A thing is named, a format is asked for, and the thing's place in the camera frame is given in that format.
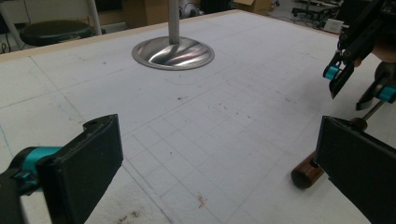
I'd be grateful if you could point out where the white box device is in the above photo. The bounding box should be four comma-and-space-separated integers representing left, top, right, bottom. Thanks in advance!
322, 18, 346, 35

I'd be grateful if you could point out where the small cardboard box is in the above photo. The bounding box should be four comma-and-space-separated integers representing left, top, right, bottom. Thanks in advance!
233, 0, 274, 17

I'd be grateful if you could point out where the black round stool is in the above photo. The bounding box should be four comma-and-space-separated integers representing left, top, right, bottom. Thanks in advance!
19, 20, 94, 48

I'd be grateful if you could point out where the tall metal utensil stand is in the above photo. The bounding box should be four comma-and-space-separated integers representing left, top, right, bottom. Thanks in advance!
131, 0, 216, 72

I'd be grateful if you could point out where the white stand pole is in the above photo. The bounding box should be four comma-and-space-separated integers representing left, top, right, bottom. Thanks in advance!
85, 0, 104, 35

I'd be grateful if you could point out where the metal ladle with wooden handle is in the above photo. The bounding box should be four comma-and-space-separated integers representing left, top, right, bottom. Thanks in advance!
290, 100, 386, 189

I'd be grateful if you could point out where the grey round appliance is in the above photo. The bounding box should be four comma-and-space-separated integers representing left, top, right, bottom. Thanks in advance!
179, 0, 204, 17

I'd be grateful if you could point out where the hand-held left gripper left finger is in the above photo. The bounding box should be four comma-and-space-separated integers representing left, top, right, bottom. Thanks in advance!
0, 113, 124, 224

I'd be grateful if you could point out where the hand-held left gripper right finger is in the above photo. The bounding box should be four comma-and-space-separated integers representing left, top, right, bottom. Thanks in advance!
315, 115, 396, 224

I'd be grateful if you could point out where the large cardboard box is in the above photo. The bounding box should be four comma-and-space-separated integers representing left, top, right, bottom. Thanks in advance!
122, 0, 171, 30

